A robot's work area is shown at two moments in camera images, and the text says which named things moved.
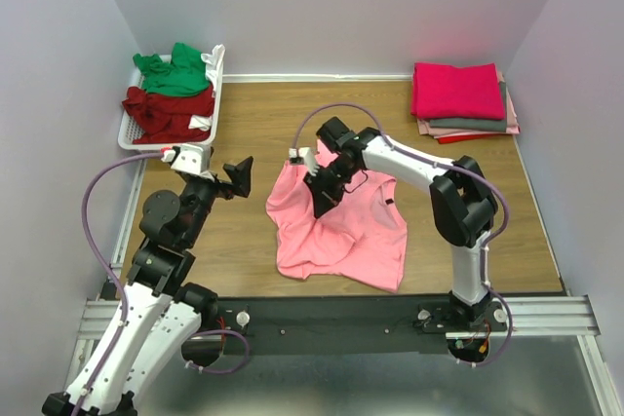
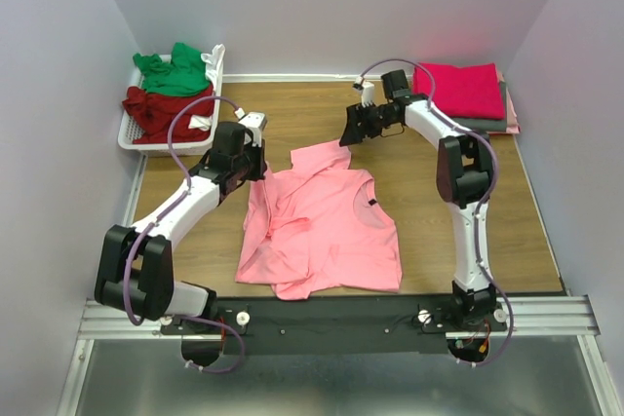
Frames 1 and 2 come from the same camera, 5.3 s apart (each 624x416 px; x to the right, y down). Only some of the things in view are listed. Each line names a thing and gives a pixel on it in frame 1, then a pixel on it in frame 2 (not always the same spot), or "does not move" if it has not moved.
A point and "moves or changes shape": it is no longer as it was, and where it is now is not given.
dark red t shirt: x=166 y=120 does not move
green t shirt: x=185 y=74 does not move
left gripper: x=240 y=175 -> x=261 y=166
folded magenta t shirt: x=456 y=92 does not move
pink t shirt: x=361 y=238 moves or changes shape
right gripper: x=324 y=198 -> x=353 y=133
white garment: x=214 y=66 does not move
